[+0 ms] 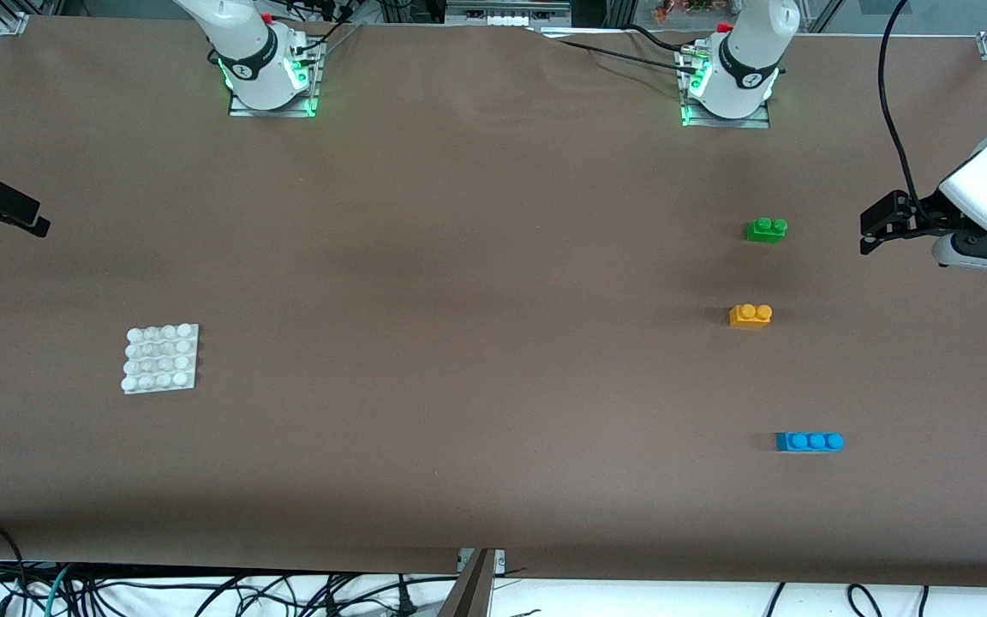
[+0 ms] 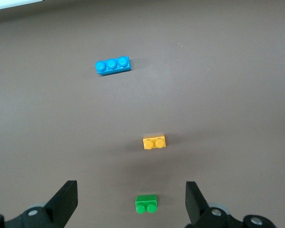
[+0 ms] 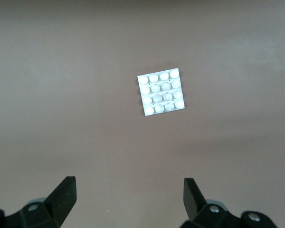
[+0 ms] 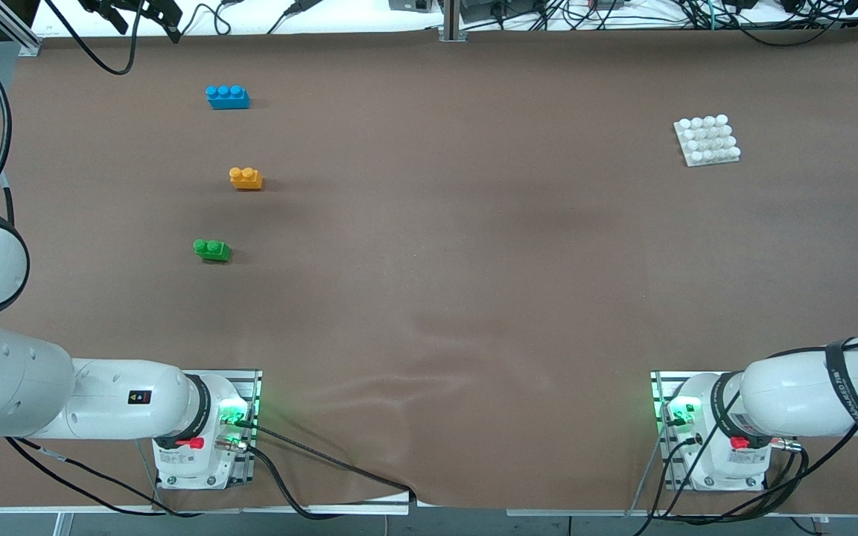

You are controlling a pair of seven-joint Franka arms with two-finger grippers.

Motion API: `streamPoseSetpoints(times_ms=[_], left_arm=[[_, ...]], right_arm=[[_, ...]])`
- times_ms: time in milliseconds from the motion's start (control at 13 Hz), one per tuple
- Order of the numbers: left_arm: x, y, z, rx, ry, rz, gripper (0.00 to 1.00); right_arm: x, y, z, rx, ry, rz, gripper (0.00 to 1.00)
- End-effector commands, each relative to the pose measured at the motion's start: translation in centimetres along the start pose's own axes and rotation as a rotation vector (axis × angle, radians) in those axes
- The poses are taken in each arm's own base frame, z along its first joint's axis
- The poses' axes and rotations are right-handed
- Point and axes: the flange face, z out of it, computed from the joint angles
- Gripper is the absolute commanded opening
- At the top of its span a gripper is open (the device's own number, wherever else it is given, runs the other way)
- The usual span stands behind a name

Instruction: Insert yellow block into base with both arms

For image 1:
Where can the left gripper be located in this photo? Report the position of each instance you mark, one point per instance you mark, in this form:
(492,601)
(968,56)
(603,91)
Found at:
(921,213)

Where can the yellow two-stud block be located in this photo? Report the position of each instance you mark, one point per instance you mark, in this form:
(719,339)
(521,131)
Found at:
(750,315)

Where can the white studded base plate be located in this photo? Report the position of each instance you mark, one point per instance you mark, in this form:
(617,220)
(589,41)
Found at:
(161,358)

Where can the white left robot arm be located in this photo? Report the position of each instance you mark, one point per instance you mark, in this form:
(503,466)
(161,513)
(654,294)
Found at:
(750,60)

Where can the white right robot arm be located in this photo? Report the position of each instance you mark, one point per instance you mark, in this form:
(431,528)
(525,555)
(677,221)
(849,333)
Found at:
(245,51)

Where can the green two-stud block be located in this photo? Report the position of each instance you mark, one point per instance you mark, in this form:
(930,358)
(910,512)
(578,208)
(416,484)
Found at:
(766,230)

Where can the blue three-stud block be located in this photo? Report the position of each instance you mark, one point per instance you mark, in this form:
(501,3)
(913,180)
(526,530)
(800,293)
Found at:
(809,441)

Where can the brown table cover sheet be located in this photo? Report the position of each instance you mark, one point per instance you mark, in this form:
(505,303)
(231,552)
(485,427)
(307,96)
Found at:
(459,343)

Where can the aluminium frame rail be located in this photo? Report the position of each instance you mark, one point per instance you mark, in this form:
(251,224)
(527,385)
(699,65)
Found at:
(506,10)

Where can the aluminium profile post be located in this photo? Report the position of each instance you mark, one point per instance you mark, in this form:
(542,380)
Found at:
(469,591)

